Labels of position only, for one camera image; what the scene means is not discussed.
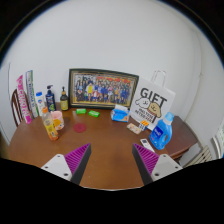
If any black-framed group picture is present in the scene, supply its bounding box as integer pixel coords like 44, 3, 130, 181
67, 68, 140, 110

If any small orange and white box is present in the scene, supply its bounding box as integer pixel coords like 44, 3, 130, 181
138, 119, 150, 132

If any white remote control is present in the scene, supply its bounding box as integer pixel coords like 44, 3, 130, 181
139, 138, 156, 154

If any white blue-capped lotion bottle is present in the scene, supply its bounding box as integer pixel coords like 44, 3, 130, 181
35, 91, 47, 117

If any pink and yellow mug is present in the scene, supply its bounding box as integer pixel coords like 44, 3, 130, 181
50, 110, 65, 131

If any orange-capped clear drink bottle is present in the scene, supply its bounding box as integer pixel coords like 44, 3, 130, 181
41, 107, 60, 142

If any brown wooden chair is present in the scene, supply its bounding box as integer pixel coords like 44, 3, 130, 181
10, 88, 26, 128

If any green and white shuttlecock tube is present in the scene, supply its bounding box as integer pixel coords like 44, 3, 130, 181
25, 69, 40, 118

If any pink shuttlecock tube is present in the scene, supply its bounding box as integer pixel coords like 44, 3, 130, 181
15, 74, 33, 125

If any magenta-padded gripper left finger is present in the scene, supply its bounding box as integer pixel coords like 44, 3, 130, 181
40, 143, 92, 186

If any small beige snack packet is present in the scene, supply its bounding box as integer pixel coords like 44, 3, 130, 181
126, 122, 143, 135

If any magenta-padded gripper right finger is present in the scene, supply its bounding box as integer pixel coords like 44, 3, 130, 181
131, 143, 184, 186

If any dark blue pump bottle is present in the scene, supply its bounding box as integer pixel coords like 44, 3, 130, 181
45, 84, 57, 113

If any brown pump bottle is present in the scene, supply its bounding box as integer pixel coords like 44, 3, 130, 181
59, 86, 70, 112

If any blue tissue pack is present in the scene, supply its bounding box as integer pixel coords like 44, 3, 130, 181
110, 103, 131, 123

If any blue detergent bottle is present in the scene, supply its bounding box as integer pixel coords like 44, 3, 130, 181
148, 111, 175, 151

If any white radiator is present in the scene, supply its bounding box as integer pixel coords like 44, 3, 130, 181
181, 144, 214, 168

